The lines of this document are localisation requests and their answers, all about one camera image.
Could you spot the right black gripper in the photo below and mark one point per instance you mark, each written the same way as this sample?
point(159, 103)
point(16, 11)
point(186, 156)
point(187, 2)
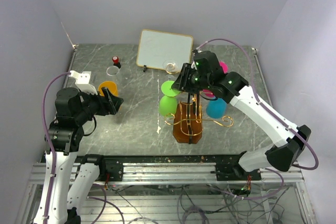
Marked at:
point(182, 83)

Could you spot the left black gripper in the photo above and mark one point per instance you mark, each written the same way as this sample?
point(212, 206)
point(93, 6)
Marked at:
point(109, 104)

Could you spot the clear wine glass back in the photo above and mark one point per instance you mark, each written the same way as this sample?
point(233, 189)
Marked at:
point(172, 70)

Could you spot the clear wine glass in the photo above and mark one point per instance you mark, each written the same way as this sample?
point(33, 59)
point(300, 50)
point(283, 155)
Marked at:
point(113, 73)
point(172, 70)

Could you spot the orange wine glass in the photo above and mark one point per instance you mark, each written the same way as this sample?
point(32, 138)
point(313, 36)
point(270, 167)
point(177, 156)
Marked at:
point(111, 86)

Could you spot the green wine glass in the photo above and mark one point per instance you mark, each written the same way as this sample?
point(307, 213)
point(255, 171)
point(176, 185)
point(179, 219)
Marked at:
point(168, 103)

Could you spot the clear wine glass front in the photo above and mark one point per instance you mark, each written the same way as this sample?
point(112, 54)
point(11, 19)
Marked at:
point(113, 73)

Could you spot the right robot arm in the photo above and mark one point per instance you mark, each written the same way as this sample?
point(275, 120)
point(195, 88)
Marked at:
point(287, 138)

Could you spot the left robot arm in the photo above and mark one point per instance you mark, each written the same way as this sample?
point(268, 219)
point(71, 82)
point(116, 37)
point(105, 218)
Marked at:
point(62, 200)

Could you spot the pink wine glass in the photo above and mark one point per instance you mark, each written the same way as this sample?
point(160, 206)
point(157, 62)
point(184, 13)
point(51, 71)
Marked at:
point(208, 93)

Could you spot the blue wine glass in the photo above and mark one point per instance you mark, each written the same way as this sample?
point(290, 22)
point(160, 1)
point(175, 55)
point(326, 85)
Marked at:
point(216, 108)

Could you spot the gold framed whiteboard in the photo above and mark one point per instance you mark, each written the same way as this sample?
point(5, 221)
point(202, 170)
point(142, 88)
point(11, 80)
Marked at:
point(157, 46)

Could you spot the red black stamp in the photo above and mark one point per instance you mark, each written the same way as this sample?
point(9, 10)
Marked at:
point(116, 61)

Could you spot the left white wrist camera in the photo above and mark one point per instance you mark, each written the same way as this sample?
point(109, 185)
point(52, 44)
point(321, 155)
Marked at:
point(83, 82)

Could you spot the gold wire glass rack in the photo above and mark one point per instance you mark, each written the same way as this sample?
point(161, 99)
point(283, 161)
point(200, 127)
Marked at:
point(188, 120)

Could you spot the aluminium frame rail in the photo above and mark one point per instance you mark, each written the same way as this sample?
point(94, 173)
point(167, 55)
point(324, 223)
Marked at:
point(173, 173)

